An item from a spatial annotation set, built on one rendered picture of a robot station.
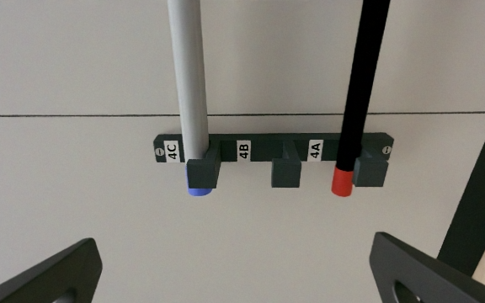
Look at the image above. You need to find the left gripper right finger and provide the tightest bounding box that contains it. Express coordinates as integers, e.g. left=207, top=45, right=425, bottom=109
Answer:
left=369, top=231, right=485, bottom=303

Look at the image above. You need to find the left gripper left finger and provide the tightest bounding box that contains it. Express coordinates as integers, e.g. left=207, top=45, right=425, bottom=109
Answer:
left=0, top=237, right=103, bottom=303

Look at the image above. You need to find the black bar with red end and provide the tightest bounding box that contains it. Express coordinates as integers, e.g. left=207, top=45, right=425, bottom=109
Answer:
left=331, top=0, right=391, bottom=197

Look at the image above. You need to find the grey metal bar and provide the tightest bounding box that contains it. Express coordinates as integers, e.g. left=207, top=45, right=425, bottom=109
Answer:
left=168, top=0, right=210, bottom=170

